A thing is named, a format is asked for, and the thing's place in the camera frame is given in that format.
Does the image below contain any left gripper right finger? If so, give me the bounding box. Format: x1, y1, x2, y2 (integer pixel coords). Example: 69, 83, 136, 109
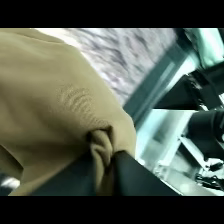
110, 150, 179, 197

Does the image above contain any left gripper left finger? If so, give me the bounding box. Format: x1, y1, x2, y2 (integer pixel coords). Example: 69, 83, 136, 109
30, 151, 98, 197

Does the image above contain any tan garment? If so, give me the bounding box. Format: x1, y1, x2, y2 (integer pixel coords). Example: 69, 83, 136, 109
0, 28, 138, 197

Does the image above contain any silver frame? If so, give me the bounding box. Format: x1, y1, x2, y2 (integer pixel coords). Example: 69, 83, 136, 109
135, 109, 224, 197

